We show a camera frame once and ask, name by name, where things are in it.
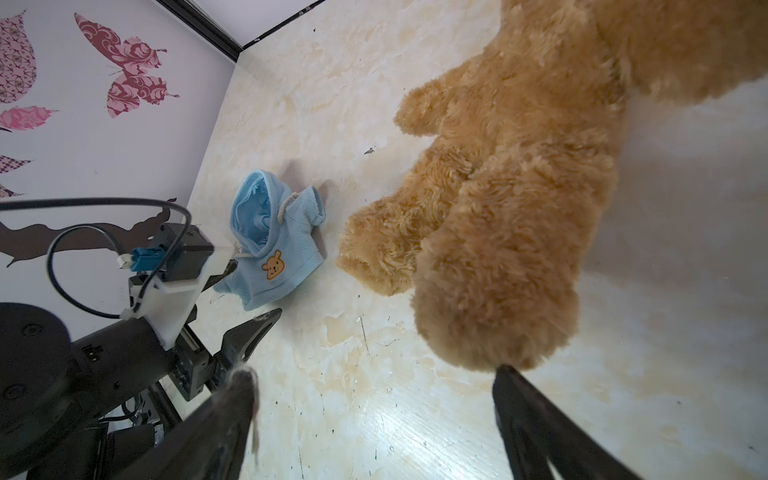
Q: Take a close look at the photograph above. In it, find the light blue bear hoodie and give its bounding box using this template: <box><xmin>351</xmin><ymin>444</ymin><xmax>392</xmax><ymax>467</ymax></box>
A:
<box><xmin>214</xmin><ymin>170</ymin><xmax>326</xmax><ymax>311</ymax></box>

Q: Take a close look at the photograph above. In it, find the brown plush teddy bear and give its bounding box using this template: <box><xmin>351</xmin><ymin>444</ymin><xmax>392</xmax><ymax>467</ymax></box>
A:
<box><xmin>337</xmin><ymin>1</ymin><xmax>767</xmax><ymax>371</ymax></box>

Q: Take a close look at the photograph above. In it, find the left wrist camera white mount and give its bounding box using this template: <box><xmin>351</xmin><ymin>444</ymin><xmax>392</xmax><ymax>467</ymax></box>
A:
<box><xmin>120</xmin><ymin>223</ymin><xmax>235</xmax><ymax>350</ymax></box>

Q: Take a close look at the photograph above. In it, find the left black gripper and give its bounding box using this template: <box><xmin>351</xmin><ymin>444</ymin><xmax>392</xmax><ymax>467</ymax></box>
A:
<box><xmin>169</xmin><ymin>308</ymin><xmax>283</xmax><ymax>402</ymax></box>

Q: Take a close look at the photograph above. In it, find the left wrist camera black cable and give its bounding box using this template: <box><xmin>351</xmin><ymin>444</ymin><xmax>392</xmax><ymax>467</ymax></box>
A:
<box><xmin>0</xmin><ymin>196</ymin><xmax>194</xmax><ymax>320</ymax></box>

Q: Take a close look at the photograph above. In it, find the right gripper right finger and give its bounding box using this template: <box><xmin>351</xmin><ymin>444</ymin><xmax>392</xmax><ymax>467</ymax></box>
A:
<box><xmin>492</xmin><ymin>365</ymin><xmax>639</xmax><ymax>480</ymax></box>

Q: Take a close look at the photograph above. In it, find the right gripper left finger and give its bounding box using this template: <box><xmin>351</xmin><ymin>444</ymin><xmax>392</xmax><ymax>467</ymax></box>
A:
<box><xmin>117</xmin><ymin>367</ymin><xmax>259</xmax><ymax>479</ymax></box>

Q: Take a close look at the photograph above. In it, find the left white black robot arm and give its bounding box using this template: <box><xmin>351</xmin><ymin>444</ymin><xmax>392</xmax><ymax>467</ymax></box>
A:
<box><xmin>1</xmin><ymin>303</ymin><xmax>281</xmax><ymax>479</ymax></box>

